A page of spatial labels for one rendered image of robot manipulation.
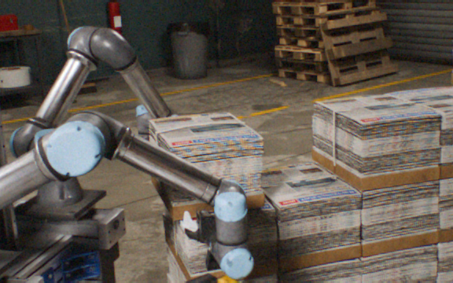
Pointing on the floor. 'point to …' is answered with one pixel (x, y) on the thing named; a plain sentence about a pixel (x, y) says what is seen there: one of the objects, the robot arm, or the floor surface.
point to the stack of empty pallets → (312, 35)
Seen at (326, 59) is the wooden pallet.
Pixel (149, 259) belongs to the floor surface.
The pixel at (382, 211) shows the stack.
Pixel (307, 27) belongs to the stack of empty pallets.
